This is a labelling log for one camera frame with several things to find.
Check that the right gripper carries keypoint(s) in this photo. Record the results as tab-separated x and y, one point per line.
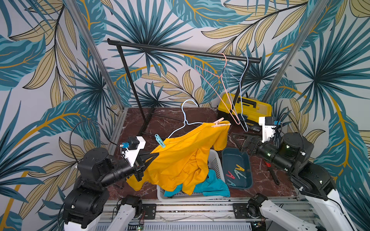
256	146

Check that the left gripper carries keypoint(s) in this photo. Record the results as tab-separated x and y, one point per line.
140	166

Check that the white blue wire hanger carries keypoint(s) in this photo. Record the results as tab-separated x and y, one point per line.
238	95

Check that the mint clothespin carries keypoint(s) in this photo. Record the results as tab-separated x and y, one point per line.
160	141

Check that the yellow clothespin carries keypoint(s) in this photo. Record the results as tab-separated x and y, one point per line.
239	168

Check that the pale green clothespin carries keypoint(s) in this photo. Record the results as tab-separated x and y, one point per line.
239	175

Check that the beige clothespin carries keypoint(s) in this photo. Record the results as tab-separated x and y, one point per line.
221	123

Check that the red clothespin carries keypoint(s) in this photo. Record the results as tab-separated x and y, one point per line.
230	175

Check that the yellow t-shirt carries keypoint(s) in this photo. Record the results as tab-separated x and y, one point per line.
188	152

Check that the turquoise clothespin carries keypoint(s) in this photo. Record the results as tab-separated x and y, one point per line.
229	182

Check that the teal blue t-shirt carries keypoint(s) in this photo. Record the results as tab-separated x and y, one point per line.
198	181

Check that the light blue wire hanger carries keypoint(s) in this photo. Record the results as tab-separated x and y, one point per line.
185	122

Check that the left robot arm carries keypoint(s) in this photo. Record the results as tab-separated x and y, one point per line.
84	205

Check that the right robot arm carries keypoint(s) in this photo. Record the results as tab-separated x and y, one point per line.
311	180

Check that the dark teal tray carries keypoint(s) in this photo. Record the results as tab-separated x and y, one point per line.
231	157

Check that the yellow black toolbox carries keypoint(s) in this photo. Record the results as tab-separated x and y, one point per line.
244	110

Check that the red pipe wrench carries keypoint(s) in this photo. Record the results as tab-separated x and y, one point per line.
272	173

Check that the white plastic basket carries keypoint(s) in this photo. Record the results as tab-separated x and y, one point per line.
214	161

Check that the black clothes rack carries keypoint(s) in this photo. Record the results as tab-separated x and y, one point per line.
146	118

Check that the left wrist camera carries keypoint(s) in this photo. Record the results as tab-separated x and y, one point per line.
131	148

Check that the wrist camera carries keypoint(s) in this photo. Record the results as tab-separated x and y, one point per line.
269	125
131	148

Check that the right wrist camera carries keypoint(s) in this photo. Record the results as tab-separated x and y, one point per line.
269	125

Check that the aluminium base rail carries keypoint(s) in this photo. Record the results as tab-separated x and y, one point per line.
206	215

